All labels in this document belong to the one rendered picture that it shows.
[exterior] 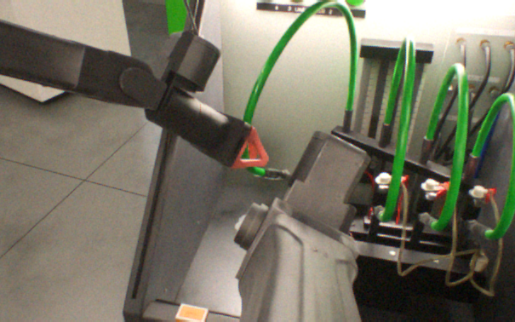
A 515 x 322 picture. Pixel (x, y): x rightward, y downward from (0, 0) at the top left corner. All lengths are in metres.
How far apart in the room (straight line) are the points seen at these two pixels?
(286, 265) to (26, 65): 0.40
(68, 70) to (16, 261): 1.98
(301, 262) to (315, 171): 0.16
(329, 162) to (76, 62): 0.31
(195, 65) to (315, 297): 0.46
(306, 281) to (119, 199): 2.46
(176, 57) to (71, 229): 1.99
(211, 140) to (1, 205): 2.27
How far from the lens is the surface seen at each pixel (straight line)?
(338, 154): 0.39
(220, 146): 0.66
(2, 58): 0.56
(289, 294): 0.19
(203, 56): 0.63
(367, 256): 0.95
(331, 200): 0.39
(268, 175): 0.79
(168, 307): 0.90
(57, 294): 2.28
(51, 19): 3.54
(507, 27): 1.08
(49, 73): 0.56
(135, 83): 0.57
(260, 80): 0.68
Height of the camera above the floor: 1.66
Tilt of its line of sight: 36 degrees down
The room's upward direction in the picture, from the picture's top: straight up
